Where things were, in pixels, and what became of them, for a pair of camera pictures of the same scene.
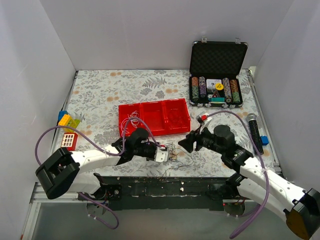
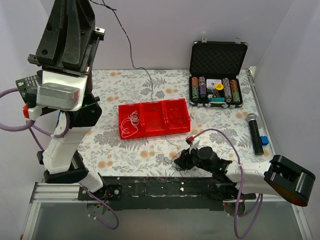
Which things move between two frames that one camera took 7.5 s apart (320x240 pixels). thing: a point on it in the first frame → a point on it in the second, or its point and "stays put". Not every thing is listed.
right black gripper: [198, 139] → [191, 158]
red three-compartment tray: [157, 117] stays put
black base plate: [162, 193] stays put
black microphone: [256, 133] stays put
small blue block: [264, 140] stays put
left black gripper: [153, 152] → [64, 66]
